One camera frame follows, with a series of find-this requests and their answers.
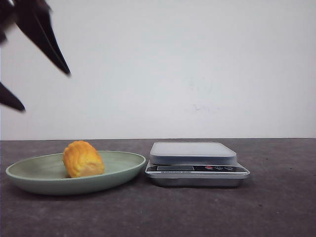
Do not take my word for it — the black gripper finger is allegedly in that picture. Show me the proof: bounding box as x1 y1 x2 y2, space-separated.
0 0 71 76
0 83 25 111

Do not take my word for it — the yellow corn cob piece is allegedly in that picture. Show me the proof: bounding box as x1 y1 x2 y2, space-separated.
63 140 105 178

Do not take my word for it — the light green oval plate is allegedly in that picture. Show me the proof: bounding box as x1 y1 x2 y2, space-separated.
5 151 146 196

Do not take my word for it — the silver digital kitchen scale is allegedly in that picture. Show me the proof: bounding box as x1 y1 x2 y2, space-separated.
145 142 250 187

